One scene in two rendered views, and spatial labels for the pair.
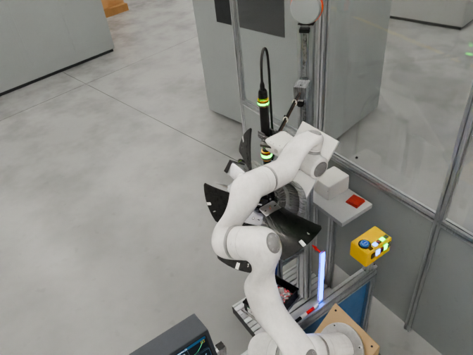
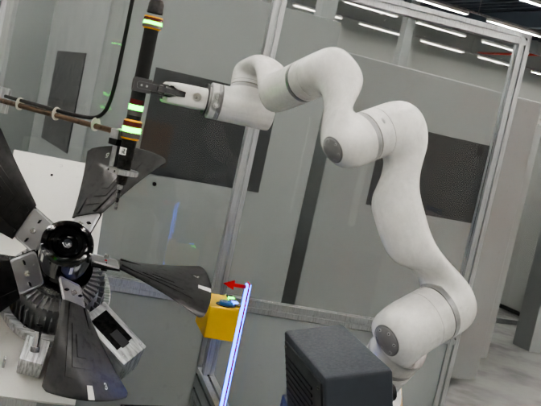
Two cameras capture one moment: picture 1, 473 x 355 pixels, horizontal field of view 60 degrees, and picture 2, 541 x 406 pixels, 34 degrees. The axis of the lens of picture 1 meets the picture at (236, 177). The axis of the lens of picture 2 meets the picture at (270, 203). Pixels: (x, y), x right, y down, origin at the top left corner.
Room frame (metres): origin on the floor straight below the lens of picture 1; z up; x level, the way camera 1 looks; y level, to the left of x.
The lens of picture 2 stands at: (0.52, 1.73, 1.59)
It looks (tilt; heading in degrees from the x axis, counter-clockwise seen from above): 5 degrees down; 286
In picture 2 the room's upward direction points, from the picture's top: 12 degrees clockwise
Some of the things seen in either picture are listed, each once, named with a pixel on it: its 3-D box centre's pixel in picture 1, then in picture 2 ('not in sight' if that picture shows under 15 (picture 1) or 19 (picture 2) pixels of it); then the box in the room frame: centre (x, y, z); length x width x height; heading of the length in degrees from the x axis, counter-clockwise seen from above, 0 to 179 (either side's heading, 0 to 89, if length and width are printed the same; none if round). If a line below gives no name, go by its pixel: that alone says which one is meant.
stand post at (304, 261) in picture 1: (304, 245); not in sight; (1.70, -0.36, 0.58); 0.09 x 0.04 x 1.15; 30
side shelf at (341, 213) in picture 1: (333, 198); not in sight; (1.79, -0.56, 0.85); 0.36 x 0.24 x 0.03; 30
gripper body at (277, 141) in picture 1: (282, 144); (187, 95); (1.32, -0.19, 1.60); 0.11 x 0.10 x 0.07; 30
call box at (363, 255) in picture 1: (370, 246); (219, 318); (1.25, -0.57, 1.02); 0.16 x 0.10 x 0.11; 120
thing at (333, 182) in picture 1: (329, 182); not in sight; (1.87, -0.55, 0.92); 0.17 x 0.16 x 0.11; 120
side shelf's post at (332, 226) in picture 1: (331, 248); not in sight; (1.79, -0.56, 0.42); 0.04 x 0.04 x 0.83; 30
